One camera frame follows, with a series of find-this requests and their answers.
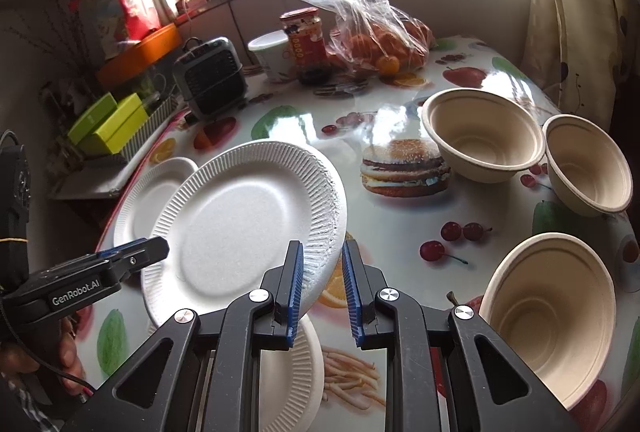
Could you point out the clear plastic bag of oranges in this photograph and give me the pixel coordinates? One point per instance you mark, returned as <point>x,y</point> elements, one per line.
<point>374,37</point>

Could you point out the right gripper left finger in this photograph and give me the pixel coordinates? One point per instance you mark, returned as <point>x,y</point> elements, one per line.
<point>201,372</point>

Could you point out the lime green box upper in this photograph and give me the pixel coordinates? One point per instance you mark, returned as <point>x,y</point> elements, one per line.
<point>92,118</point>

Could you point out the orange tray shelf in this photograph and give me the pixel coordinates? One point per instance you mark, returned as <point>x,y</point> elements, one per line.
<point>135,60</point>

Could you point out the red label glass jar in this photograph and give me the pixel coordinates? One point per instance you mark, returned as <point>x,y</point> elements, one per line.
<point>305,36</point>

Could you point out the beige paper bowl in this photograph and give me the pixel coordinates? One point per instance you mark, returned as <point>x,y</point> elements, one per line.
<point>587,170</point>
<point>552,300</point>
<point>482,136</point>

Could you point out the small grey heater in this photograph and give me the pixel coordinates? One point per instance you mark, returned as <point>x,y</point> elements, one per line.
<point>209,76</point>

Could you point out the red gift bag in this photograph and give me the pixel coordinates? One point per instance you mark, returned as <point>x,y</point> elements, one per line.
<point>119,23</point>

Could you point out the grey zigzag pattern box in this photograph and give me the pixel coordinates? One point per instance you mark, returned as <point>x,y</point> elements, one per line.
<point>161,114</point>

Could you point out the white paper plate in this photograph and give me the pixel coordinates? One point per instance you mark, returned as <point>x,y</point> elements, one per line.
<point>233,219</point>
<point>292,383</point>
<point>143,204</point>

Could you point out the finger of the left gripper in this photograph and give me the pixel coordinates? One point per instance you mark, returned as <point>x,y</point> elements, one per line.
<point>134,256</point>

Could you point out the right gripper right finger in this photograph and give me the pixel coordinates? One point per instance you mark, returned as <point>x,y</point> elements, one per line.
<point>446,369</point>

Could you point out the lime green box lower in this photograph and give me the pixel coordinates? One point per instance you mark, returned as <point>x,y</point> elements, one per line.
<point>116,131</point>

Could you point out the lime green box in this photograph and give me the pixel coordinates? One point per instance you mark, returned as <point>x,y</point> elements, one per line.
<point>116,131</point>
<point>92,118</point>

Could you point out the white side shelf board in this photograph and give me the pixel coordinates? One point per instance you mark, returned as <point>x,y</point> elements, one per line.
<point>106,182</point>

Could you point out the cream patterned curtain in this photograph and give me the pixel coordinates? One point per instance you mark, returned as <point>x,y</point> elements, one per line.
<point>579,51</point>

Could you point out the white plastic tub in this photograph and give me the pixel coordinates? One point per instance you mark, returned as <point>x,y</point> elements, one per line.
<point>273,53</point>

